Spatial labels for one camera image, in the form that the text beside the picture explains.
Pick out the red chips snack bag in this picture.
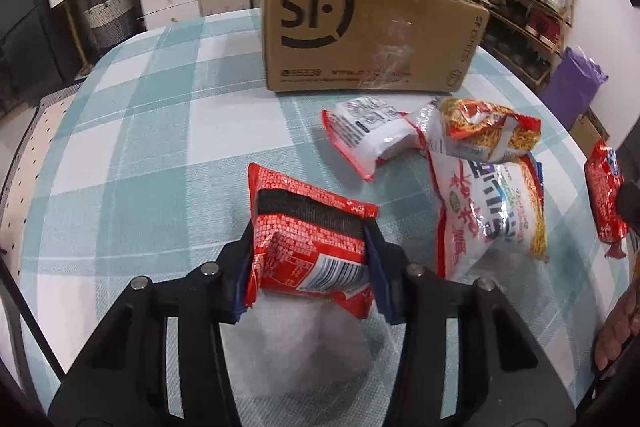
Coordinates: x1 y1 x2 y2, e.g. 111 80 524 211
584 139 628 259

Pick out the orange noodle picture snack bag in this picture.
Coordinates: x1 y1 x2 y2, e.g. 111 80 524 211
406 98 541 164

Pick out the red noodle packet black band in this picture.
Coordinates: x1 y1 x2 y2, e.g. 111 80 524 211
244 162 378 320

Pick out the person's right hand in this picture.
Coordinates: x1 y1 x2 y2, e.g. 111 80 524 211
593 280 639 371

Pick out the small cardboard box on floor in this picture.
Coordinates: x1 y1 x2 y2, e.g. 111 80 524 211
570 108 610 157

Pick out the purple bag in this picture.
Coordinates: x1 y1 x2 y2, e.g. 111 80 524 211
539 46 608 130

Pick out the white red noodle bag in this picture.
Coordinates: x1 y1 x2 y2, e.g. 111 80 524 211
427 152 549 281

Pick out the teal white plaid tablecloth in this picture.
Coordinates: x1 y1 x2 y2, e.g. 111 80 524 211
2 11 628 426

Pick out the wooden shoe rack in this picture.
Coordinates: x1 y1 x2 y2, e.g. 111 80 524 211
470 0 577 92

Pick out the dotted beige floor mat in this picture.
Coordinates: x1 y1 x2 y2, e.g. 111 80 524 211
1 84 80 280

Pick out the white red snack packet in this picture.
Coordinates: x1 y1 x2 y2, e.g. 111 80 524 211
320 96 424 182

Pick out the brown SF cardboard box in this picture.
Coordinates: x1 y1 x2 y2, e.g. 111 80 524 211
260 0 489 93

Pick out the woven laundry basket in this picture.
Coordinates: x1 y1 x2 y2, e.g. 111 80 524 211
84 0 137 54

